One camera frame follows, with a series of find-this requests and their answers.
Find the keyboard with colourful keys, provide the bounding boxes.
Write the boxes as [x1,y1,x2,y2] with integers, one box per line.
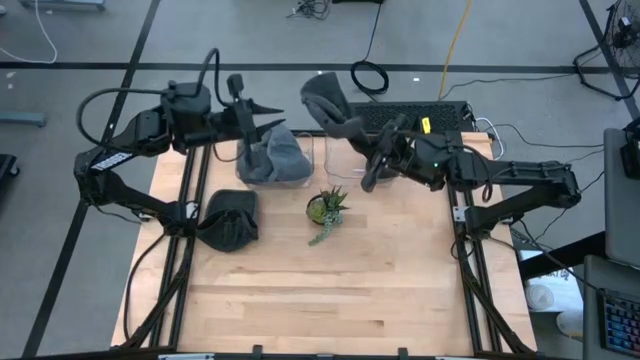
[599,288,640,357]

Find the potted succulent plant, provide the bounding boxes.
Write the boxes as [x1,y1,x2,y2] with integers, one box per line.
[304,185,351,247]

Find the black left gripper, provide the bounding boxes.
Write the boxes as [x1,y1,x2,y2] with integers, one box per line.
[212,73,288,170]

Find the black floor fan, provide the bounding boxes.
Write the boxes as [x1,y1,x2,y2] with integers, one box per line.
[572,0,640,101]

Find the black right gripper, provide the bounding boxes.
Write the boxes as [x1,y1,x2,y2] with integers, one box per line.
[349,113,419,192]

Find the black perforated computer case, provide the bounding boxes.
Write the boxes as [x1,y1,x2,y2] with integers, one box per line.
[346,101,476,134]

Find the black desk beam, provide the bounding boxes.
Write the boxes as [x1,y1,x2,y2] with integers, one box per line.
[517,232,606,281]

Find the gray furniture foot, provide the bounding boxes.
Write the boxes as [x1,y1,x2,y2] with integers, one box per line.
[19,0,107,11]
[0,110,49,127]

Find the white floor cable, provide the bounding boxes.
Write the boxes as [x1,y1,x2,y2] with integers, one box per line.
[0,0,59,65]

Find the yellow cable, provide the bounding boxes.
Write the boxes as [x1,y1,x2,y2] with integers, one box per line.
[437,0,475,103]

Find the black aluminium table frame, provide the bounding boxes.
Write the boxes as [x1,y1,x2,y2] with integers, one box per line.
[117,112,539,357]

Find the dark charcoal baseball cap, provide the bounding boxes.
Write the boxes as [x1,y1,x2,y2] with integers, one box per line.
[196,188,260,254]
[299,71,371,144]

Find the black chair base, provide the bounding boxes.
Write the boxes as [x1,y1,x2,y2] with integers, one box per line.
[0,153,21,181]

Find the gray desk top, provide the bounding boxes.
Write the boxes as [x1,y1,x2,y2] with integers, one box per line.
[582,254,640,360]
[602,127,640,269]

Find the black desk device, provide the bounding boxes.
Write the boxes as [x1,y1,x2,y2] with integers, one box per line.
[619,117,640,181]

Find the black coiled cable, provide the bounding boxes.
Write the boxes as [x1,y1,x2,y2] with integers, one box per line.
[349,0,390,96]

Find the white cable loop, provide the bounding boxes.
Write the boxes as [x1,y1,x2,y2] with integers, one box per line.
[474,117,506,162]

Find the tangled black cables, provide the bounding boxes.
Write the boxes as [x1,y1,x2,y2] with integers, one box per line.
[287,0,331,21]

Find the thin black floor cable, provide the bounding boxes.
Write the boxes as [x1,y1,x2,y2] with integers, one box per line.
[439,73,576,101]

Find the white rolled paper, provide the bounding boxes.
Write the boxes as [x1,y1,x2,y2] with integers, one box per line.
[524,283,556,312]

